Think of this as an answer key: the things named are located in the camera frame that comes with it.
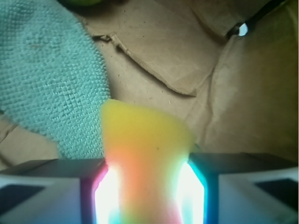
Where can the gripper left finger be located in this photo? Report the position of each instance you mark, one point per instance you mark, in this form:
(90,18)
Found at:
(53,192)

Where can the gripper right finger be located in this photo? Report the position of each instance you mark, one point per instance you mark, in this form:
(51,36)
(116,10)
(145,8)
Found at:
(247,188)

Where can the yellow green sponge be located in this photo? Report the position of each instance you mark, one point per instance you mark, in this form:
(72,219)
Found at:
(147,148)

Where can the light blue microfiber cloth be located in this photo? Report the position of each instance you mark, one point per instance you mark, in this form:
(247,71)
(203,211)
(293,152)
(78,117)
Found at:
(53,79)

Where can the brown paper bag tray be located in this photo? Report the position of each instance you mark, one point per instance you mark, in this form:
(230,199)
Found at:
(228,68)

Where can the green plush toy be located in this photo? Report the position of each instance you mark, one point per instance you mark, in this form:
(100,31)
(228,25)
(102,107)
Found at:
(79,3)

